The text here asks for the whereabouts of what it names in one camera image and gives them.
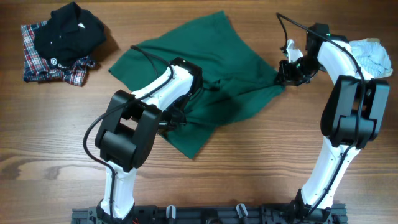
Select red plaid shirt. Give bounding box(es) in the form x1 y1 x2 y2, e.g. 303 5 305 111
21 21 96 86

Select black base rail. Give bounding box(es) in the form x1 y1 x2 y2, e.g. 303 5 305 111
70 203 348 223

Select light blue striped cloth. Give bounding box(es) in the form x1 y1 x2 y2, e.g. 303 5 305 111
349 38 393 78

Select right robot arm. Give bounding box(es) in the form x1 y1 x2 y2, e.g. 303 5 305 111
275 23 390 222

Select dark green shorts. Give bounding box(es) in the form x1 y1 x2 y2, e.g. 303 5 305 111
108 11 285 160

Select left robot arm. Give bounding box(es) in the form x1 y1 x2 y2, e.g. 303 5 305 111
95 57 203 223

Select right black camera cable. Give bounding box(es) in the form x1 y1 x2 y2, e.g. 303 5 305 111
275 12 368 218

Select black polo shirt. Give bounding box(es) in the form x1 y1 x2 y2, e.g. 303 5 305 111
34 2 106 69

